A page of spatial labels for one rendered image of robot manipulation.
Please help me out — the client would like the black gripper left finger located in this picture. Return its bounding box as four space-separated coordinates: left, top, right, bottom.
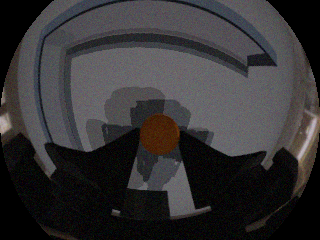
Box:
44 128 140 211

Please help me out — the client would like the clear low l-shaped wall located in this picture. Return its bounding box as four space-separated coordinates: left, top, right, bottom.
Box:
40 0 275 151

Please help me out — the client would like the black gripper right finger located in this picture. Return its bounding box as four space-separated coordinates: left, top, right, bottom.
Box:
177 131 267 211

